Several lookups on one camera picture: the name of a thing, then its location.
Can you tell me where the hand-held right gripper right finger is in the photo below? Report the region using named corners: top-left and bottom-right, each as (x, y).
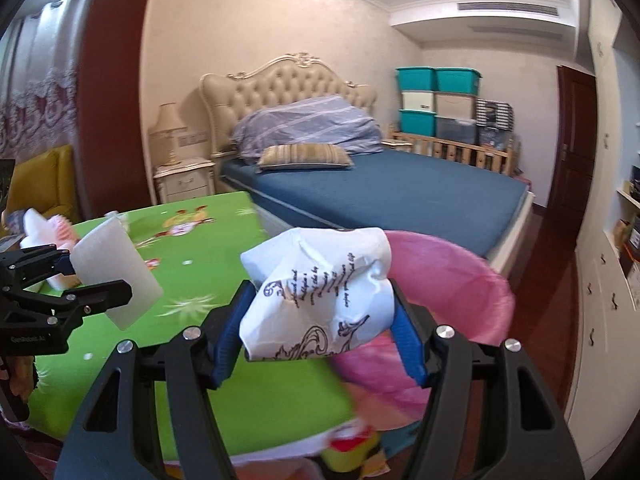
top-left (387, 277), bottom-right (586, 480)

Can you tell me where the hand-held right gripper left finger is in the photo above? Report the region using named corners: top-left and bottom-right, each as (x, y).
top-left (52, 280), bottom-right (261, 480)

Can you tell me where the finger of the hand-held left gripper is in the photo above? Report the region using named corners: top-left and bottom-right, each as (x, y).
top-left (0, 244), bottom-right (76, 286)
top-left (47, 280), bottom-right (133, 318)

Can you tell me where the large white foam block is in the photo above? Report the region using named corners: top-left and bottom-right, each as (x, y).
top-left (69, 217), bottom-right (165, 332)

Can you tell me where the pink foam fruit net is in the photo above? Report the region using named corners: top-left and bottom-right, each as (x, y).
top-left (44, 214), bottom-right (83, 291)

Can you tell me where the white printed paper bag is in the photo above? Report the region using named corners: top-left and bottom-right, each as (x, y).
top-left (239, 227), bottom-right (396, 363)

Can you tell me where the yellow leather armchair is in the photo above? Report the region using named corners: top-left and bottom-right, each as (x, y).
top-left (5, 144), bottom-right (76, 226)

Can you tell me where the green printed tablecloth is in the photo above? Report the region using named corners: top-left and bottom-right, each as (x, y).
top-left (20, 191), bottom-right (361, 466)

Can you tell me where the white nightstand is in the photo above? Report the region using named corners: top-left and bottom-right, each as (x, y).
top-left (152, 157), bottom-right (217, 206)

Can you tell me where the bed with blue sheet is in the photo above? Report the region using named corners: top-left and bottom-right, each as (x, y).
top-left (217, 147), bottom-right (536, 281)

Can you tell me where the pink lace curtain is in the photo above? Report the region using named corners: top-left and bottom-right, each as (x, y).
top-left (0, 0), bottom-right (96, 161)

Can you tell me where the dark wooden pillar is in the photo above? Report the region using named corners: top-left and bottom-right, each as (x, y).
top-left (75, 0), bottom-right (166, 221)

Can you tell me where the white wardrobe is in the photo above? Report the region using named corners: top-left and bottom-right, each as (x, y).
top-left (565, 0), bottom-right (640, 480)

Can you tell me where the brown striped pillow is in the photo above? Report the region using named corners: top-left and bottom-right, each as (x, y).
top-left (256, 143), bottom-right (355, 173)

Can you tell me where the clear grey storage box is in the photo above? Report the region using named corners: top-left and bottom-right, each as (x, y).
top-left (435, 116), bottom-right (478, 146)

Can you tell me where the teal storage box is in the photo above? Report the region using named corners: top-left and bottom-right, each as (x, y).
top-left (398, 109), bottom-right (437, 136)
top-left (396, 66), bottom-right (437, 93)
top-left (434, 67), bottom-right (485, 96)

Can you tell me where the grey-blue striped duvet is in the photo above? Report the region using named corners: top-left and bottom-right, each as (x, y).
top-left (232, 94), bottom-right (383, 163)

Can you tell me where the beige storage box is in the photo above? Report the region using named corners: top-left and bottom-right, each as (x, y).
top-left (434, 92), bottom-right (476, 120)
top-left (400, 91), bottom-right (437, 111)

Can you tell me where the black white checkered bag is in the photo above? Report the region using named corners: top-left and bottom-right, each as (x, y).
top-left (475, 97), bottom-right (515, 133)

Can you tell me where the dark wooden door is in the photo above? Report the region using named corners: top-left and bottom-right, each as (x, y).
top-left (542, 65), bottom-right (598, 221)

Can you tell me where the beige tufted headboard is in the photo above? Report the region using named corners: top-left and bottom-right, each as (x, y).
top-left (199, 51), bottom-right (378, 158)

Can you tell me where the air conditioner vent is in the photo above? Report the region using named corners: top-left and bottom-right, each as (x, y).
top-left (457, 2), bottom-right (560, 17)

